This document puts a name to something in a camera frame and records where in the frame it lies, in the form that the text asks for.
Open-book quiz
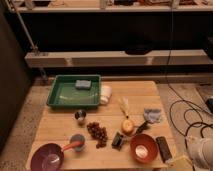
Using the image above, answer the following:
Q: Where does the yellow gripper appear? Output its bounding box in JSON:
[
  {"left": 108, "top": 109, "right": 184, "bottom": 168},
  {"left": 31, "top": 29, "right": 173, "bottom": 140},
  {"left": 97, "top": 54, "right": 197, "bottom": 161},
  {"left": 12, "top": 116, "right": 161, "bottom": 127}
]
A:
[{"left": 167, "top": 155, "right": 193, "bottom": 171}]

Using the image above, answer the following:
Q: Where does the black eraser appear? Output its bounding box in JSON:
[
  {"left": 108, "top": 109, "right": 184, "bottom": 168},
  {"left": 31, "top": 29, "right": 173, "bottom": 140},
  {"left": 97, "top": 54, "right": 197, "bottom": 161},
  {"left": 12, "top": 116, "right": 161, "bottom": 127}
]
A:
[{"left": 156, "top": 136, "right": 172, "bottom": 162}]

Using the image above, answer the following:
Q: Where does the red bowl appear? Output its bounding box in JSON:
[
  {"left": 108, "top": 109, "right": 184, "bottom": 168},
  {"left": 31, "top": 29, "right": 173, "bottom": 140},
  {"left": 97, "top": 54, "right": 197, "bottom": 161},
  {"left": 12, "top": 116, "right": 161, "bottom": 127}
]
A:
[{"left": 130, "top": 134, "right": 158, "bottom": 164}]

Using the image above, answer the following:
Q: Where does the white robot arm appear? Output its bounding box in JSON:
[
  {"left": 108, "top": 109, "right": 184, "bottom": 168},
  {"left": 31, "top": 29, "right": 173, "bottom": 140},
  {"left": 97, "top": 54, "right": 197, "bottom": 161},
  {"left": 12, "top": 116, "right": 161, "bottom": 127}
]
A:
[{"left": 166, "top": 136, "right": 213, "bottom": 171}]

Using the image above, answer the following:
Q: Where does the purple bowl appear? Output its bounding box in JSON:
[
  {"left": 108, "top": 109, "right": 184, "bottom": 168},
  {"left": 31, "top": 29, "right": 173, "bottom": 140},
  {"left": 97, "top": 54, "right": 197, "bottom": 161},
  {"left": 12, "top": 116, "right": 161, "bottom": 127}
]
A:
[{"left": 30, "top": 143, "right": 64, "bottom": 171}]

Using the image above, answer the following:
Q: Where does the black marker tool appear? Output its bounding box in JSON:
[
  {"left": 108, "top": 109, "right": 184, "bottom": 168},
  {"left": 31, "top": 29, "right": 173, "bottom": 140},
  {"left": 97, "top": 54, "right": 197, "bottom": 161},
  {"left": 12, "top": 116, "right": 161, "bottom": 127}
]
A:
[{"left": 135, "top": 121, "right": 148, "bottom": 134}]

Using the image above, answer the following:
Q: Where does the blue crumpled cloth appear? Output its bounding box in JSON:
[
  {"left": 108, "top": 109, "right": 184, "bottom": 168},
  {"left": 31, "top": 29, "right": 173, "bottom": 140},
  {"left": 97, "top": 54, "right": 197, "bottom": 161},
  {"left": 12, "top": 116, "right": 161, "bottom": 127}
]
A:
[{"left": 143, "top": 108, "right": 162, "bottom": 124}]

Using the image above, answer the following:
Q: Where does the yellow orange fruit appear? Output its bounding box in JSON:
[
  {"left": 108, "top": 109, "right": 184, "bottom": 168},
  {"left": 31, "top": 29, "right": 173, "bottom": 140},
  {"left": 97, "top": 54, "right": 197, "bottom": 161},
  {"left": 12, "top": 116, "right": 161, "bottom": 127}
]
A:
[{"left": 121, "top": 119, "right": 134, "bottom": 135}]

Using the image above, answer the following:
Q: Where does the small black block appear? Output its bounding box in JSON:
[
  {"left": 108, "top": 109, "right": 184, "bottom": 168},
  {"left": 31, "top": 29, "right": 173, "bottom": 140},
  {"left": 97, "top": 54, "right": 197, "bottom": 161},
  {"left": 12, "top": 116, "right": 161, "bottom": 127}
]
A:
[{"left": 111, "top": 132, "right": 124, "bottom": 150}]

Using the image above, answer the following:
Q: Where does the cream feather brush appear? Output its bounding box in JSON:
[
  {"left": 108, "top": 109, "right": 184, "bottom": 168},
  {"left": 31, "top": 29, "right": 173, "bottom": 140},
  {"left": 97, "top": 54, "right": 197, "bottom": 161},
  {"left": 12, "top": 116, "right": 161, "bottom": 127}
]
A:
[{"left": 119, "top": 97, "right": 129, "bottom": 118}]

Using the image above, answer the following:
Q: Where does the bunch of brown grapes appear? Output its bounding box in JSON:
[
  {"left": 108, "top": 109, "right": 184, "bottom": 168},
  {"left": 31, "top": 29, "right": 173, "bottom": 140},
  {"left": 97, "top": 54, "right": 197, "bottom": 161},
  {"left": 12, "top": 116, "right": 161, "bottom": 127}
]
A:
[{"left": 87, "top": 122, "right": 108, "bottom": 148}]

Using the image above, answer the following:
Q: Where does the white rolled cloth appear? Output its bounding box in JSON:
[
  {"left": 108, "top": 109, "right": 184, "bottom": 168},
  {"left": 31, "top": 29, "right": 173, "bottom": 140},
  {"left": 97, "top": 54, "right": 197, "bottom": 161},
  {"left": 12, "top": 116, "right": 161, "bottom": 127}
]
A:
[{"left": 100, "top": 85, "right": 112, "bottom": 105}]

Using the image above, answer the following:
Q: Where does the lower white shelf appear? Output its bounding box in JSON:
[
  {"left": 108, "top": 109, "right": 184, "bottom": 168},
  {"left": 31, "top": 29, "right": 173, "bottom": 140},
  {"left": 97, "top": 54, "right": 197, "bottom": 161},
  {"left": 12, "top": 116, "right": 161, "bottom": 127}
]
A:
[{"left": 25, "top": 49, "right": 213, "bottom": 68}]

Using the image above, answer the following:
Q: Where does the white shelf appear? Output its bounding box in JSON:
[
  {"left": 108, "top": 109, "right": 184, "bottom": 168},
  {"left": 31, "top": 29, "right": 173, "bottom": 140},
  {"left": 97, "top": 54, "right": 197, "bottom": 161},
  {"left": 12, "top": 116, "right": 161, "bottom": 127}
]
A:
[
  {"left": 25, "top": 49, "right": 213, "bottom": 68},
  {"left": 9, "top": 0, "right": 213, "bottom": 14}
]

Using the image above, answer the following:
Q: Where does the red spoon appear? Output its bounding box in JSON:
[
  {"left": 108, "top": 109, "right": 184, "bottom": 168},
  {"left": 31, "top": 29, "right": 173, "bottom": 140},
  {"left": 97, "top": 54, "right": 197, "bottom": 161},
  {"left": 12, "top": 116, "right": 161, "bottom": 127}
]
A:
[{"left": 61, "top": 141, "right": 82, "bottom": 152}]

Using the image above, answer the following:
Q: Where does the teal cup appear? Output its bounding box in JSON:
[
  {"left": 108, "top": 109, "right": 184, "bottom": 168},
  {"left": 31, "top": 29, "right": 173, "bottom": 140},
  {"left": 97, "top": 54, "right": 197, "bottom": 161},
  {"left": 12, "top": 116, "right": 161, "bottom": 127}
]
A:
[{"left": 69, "top": 134, "right": 85, "bottom": 152}]

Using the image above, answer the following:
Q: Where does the small metal cup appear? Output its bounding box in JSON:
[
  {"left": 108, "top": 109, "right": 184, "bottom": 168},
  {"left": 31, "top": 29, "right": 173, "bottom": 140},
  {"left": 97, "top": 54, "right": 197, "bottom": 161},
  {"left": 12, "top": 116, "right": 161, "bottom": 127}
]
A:
[{"left": 75, "top": 110, "right": 87, "bottom": 125}]

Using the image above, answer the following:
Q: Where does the dark object on shelf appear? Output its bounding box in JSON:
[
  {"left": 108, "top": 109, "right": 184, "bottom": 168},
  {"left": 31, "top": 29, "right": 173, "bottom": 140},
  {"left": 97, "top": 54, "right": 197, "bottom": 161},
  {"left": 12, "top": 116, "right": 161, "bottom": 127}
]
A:
[{"left": 124, "top": 37, "right": 154, "bottom": 55}]

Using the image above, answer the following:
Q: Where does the blue sponge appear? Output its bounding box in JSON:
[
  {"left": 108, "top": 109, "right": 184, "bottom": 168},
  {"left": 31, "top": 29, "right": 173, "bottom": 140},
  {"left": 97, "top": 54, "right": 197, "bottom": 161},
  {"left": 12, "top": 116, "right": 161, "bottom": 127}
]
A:
[{"left": 75, "top": 80, "right": 91, "bottom": 90}]

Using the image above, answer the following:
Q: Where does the green plastic tray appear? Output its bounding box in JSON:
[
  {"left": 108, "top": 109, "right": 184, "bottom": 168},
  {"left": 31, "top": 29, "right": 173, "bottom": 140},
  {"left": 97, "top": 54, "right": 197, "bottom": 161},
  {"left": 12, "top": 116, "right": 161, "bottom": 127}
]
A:
[{"left": 46, "top": 75, "right": 101, "bottom": 109}]

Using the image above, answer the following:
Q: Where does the metal diagonal pole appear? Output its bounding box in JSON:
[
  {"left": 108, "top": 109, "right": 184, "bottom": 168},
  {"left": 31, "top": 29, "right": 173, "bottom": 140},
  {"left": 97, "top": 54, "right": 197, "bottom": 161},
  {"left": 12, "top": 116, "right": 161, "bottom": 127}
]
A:
[{"left": 10, "top": 0, "right": 48, "bottom": 83}]

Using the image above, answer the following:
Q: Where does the upper white shelf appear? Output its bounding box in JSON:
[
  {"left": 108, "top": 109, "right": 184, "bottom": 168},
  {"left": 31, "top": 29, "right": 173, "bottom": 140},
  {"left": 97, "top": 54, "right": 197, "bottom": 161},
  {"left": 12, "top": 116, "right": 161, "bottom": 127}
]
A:
[{"left": 9, "top": 0, "right": 213, "bottom": 14}]

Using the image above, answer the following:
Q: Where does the black floor cable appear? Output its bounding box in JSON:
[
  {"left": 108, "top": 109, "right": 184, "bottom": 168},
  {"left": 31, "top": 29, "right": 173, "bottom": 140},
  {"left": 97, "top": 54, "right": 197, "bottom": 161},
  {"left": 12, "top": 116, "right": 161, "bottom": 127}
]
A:
[{"left": 165, "top": 6, "right": 213, "bottom": 138}]

